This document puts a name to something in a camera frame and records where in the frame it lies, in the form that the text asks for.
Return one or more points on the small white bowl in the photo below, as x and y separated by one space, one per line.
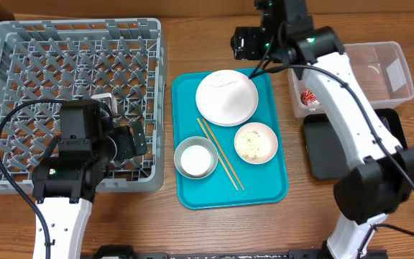
256 143

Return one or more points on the grey metal bowl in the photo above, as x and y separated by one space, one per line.
195 141

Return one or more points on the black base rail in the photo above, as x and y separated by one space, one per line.
127 251

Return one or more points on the wooden chopstick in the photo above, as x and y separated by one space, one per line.
224 159
219 157

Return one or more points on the clear plastic bin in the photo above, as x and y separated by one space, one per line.
382 73

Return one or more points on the large white plate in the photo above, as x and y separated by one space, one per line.
227 98

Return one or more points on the red snack wrapper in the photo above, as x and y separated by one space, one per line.
308 98

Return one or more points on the teal plastic serving tray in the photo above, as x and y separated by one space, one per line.
261 184

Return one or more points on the left wooden chopstick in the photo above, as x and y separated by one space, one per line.
219 157

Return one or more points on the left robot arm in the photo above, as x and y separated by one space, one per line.
74 163

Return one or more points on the right wooden chopstick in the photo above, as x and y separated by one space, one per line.
224 159

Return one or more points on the black plastic tray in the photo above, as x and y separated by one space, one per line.
325 153

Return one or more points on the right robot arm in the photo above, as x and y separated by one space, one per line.
381 170

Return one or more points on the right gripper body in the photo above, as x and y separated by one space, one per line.
241 42

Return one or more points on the grey plastic dish rack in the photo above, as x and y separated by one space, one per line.
42 62

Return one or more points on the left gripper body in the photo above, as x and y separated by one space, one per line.
123 145

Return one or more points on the white cup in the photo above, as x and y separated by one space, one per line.
195 161

